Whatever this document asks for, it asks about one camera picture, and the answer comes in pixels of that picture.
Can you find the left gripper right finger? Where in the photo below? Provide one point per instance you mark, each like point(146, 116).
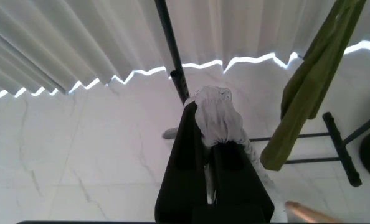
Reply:
point(244, 193)

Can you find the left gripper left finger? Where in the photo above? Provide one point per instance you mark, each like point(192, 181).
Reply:
point(182, 186)

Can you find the pink clothes hanger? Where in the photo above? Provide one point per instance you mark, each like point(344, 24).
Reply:
point(306, 214)

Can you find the pale grey shorts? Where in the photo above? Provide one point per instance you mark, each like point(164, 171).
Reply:
point(217, 118)

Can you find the green long-sleeved shirt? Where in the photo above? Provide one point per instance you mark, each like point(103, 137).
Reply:
point(306, 99)

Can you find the black clothes rack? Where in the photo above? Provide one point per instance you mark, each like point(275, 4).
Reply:
point(172, 46)

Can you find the white curtain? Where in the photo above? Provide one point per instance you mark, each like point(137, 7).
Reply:
point(79, 37)

